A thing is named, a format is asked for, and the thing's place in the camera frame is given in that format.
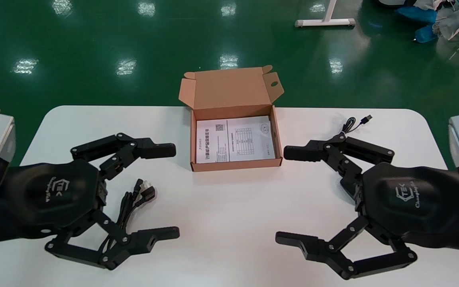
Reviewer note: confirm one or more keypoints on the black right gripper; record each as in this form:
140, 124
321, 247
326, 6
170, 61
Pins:
412, 199

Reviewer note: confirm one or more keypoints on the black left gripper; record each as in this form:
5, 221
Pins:
50, 195

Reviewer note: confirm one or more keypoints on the white printed instruction sheet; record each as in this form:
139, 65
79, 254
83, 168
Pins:
249, 139

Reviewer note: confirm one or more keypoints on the brown cardboard storage box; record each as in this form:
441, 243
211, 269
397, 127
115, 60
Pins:
229, 87

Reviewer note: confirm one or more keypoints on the white metal table foot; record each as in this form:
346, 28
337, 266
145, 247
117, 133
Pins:
325, 22

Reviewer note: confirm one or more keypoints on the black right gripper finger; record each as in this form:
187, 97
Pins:
301, 153

